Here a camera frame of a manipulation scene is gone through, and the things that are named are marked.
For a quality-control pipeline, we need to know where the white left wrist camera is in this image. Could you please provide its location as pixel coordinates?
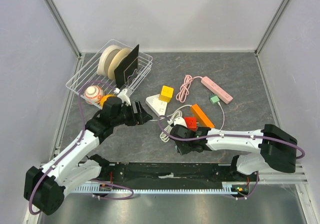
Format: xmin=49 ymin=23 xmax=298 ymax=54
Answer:
xmin=113 ymin=88 xmax=132 ymax=106

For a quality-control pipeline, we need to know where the orange power strip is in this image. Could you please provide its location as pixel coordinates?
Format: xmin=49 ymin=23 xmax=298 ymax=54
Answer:
xmin=190 ymin=104 xmax=215 ymax=128

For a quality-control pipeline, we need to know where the pink power strip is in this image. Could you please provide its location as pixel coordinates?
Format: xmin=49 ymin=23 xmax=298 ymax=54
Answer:
xmin=201 ymin=76 xmax=233 ymax=104

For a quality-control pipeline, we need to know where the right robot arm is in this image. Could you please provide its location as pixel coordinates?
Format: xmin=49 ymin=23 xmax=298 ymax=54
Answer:
xmin=170 ymin=124 xmax=298 ymax=181

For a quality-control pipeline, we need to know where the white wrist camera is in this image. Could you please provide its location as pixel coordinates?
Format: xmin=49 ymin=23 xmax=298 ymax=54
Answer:
xmin=113 ymin=88 xmax=132 ymax=106
xmin=167 ymin=117 xmax=187 ymax=128

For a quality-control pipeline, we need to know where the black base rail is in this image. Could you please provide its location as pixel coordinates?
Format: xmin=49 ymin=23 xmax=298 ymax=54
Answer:
xmin=97 ymin=162 xmax=256 ymax=189

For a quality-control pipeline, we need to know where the black square board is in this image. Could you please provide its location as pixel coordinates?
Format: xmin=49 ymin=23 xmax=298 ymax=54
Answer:
xmin=114 ymin=44 xmax=140 ymax=89

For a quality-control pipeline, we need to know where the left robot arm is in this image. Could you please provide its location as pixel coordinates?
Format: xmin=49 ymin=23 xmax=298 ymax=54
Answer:
xmin=23 ymin=96 xmax=152 ymax=215

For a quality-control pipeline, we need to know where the beige round plate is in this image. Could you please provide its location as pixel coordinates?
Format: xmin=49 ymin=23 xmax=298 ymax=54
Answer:
xmin=107 ymin=48 xmax=131 ymax=80

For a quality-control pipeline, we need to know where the green plug adapter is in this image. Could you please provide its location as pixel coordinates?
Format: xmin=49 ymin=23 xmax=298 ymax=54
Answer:
xmin=209 ymin=94 xmax=220 ymax=105

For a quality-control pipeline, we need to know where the white coiled power cord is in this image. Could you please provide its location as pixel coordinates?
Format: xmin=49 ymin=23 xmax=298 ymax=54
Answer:
xmin=151 ymin=101 xmax=226 ymax=143

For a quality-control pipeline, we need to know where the red cube plug adapter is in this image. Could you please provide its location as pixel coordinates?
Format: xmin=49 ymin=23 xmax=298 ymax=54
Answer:
xmin=184 ymin=117 xmax=197 ymax=131

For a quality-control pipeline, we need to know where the pink coiled cord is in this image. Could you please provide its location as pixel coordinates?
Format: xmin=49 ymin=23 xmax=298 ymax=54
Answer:
xmin=175 ymin=74 xmax=205 ymax=102

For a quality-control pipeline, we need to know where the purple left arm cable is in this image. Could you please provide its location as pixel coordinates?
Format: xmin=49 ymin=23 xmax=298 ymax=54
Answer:
xmin=27 ymin=81 xmax=135 ymax=214

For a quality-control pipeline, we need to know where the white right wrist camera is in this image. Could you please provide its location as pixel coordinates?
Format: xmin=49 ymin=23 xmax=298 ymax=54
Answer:
xmin=167 ymin=117 xmax=187 ymax=128

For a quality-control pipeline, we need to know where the white orange striped ball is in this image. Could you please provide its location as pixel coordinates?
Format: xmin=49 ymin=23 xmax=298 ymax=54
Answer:
xmin=84 ymin=85 xmax=105 ymax=105

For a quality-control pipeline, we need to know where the yellow cube plug adapter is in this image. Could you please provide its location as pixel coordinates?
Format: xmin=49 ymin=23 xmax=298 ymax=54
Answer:
xmin=159 ymin=85 xmax=174 ymax=103

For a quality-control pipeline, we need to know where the white wire dish rack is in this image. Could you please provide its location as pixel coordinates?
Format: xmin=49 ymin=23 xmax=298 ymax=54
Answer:
xmin=66 ymin=39 xmax=153 ymax=108

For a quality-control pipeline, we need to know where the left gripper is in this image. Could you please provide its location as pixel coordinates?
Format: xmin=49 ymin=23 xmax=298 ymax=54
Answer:
xmin=112 ymin=100 xmax=153 ymax=127

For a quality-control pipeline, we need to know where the slotted cable duct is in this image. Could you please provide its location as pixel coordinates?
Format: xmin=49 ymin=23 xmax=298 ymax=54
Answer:
xmin=72 ymin=182 xmax=238 ymax=195

